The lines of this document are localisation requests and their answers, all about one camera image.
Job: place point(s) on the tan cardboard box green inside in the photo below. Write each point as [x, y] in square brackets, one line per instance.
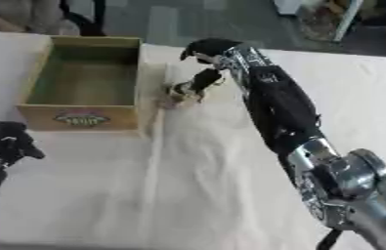
[85, 84]

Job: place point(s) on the black chair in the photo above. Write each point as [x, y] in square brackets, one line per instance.
[85, 19]

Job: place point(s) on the white framed rack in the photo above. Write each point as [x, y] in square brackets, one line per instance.
[330, 19]

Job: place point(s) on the small brown and white toy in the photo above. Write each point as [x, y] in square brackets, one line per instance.
[177, 94]

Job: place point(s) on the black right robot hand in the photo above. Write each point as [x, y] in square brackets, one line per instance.
[210, 47]

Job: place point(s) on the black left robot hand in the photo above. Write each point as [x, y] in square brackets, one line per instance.
[5, 138]

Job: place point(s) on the beige bag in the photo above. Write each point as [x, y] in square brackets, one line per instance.
[13, 14]

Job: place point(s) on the silver and black right robot arm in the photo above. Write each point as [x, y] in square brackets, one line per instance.
[281, 104]

